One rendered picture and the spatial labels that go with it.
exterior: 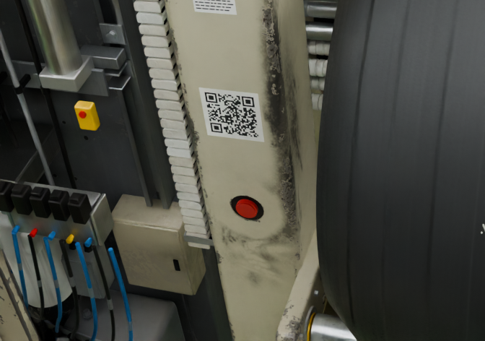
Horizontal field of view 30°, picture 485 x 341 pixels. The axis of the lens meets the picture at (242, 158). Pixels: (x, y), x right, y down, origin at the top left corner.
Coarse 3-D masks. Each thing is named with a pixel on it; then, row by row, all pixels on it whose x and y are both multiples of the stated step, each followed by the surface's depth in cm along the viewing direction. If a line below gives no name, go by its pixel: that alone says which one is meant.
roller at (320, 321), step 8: (312, 320) 123; (320, 320) 122; (328, 320) 122; (336, 320) 122; (312, 328) 122; (320, 328) 122; (328, 328) 121; (336, 328) 121; (344, 328) 121; (312, 336) 122; (320, 336) 122; (328, 336) 121; (336, 336) 121; (344, 336) 121; (352, 336) 120
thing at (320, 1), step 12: (312, 0) 143; (324, 0) 143; (336, 0) 142; (312, 12) 146; (324, 12) 145; (312, 24) 148; (324, 24) 147; (312, 36) 148; (324, 36) 147; (312, 48) 151; (324, 48) 150; (312, 60) 153; (324, 60) 152; (312, 72) 153; (324, 72) 152; (312, 84) 156; (312, 96) 158
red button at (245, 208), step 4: (240, 200) 120; (244, 200) 120; (248, 200) 120; (236, 204) 120; (240, 204) 120; (244, 204) 119; (248, 204) 119; (252, 204) 119; (236, 208) 121; (240, 208) 120; (244, 208) 120; (248, 208) 120; (252, 208) 119; (256, 208) 120; (240, 212) 121; (244, 212) 120; (248, 212) 120; (252, 212) 120; (256, 212) 120; (244, 216) 121; (248, 216) 121; (252, 216) 120
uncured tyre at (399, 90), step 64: (384, 0) 84; (448, 0) 82; (384, 64) 83; (448, 64) 81; (320, 128) 89; (384, 128) 83; (448, 128) 81; (320, 192) 90; (384, 192) 84; (448, 192) 82; (320, 256) 95; (384, 256) 87; (448, 256) 84; (384, 320) 93; (448, 320) 89
